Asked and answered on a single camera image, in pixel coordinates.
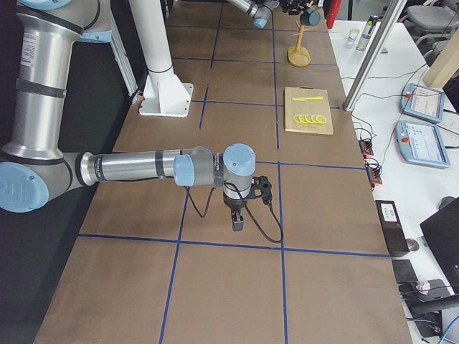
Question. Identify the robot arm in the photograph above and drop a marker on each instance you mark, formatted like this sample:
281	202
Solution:
34	170
261	11

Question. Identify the aluminium frame post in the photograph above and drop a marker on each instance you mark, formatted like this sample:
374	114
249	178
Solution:
390	18

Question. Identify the orange black connector block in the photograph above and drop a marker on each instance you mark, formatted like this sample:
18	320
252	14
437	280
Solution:
366	148

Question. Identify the wooden cutting board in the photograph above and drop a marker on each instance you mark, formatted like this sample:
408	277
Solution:
300	117

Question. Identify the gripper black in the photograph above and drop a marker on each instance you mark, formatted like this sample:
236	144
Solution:
291	4
234	205

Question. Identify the yellow plastic knife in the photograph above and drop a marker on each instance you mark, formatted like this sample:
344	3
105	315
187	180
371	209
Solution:
304	99

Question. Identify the grey office chair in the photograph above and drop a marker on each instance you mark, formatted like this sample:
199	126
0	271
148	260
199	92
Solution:
434	21

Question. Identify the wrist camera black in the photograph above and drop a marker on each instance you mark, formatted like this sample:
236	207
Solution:
261	188

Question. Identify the dark teal cup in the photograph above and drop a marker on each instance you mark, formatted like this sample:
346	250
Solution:
310	17

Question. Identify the wooden cup rack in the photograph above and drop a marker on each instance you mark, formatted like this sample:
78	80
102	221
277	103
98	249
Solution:
298	55

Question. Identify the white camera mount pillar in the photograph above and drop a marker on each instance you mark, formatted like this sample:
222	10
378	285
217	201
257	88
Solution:
164	93

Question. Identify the paper cup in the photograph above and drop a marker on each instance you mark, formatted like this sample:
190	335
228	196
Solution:
352	36

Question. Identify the black laptop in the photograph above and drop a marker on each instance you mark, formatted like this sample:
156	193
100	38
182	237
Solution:
441	234

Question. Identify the black power box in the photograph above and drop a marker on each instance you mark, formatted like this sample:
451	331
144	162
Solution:
392	228

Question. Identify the teach pendant near person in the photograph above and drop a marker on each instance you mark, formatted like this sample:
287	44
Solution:
423	102

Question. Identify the plastic water bottle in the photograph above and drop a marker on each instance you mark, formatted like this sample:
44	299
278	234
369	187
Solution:
367	32

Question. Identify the red fire extinguisher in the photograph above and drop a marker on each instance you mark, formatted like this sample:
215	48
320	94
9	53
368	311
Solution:
332	9

